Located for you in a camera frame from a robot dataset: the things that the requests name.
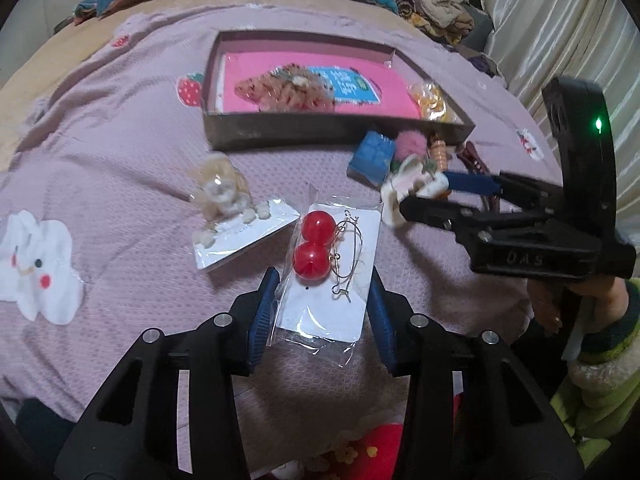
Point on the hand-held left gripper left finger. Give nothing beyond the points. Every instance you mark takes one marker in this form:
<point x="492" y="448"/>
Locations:
<point x="262" y="310"/>

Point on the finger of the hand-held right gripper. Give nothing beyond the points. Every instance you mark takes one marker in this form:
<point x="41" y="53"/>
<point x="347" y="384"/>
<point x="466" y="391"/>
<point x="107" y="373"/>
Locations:
<point x="430" y="210"/>
<point x="470" y="182"/>

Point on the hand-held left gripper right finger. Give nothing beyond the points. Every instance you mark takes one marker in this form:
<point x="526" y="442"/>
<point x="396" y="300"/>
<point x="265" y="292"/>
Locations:
<point x="380" y="320"/>

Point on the dark red hair clip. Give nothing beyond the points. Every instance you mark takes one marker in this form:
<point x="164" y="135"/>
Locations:
<point x="472" y="160"/>

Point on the white flower hair claw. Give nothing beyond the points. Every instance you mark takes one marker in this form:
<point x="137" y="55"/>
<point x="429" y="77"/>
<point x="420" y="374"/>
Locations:
<point x="400" y="187"/>

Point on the red ball earrings packet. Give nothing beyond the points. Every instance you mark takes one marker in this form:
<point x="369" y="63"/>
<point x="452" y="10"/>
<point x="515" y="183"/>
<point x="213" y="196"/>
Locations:
<point x="320" y="310"/>

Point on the pearl earrings card packet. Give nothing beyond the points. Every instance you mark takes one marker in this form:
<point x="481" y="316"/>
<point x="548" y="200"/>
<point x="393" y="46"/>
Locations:
<point x="240" y="245"/>

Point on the small blue box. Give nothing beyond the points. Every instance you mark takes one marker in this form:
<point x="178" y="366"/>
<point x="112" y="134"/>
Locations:
<point x="372" y="157"/>

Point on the shallow cardboard box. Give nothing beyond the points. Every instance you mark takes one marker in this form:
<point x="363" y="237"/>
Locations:
<point x="300" y="132"/>

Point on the person's right forearm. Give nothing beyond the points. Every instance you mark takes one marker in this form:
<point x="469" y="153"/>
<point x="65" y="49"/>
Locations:
<point x="610" y="390"/>

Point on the person's right hand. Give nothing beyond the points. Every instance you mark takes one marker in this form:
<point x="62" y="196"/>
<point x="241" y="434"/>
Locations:
<point x="607" y="295"/>

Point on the orange spiral hair clip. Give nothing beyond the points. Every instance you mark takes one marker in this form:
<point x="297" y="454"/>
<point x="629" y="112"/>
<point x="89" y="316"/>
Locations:
<point x="441" y="152"/>

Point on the pink pompom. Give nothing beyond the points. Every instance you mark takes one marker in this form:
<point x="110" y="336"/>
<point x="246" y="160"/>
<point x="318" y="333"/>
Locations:
<point x="412" y="144"/>

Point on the dark floral cloth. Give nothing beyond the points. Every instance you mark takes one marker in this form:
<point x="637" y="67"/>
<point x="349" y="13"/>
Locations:
<point x="485" y="62"/>

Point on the red printed cloth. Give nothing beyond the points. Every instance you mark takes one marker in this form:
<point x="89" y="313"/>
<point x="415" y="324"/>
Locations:
<point x="380" y="445"/>

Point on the pile of clothes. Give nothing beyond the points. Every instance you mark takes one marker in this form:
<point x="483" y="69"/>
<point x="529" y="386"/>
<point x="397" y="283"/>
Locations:
<point x="440" y="5"/>

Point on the cream curtain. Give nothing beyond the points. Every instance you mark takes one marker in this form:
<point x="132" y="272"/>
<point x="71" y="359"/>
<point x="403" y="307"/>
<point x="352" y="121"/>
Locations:
<point x="550" y="20"/>

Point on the sheer red-dotted hair bow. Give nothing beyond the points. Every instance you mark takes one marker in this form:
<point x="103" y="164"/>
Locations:
<point x="280" y="90"/>

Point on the purple strawberry print blanket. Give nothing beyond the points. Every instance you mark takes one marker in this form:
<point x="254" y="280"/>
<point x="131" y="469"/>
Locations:
<point x="125" y="160"/>

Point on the pink book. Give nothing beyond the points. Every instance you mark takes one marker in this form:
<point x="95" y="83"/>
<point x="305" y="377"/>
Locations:
<point x="245" y="72"/>

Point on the beige bed sheet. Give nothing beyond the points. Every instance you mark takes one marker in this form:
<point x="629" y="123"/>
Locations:
<point x="30" y="110"/>

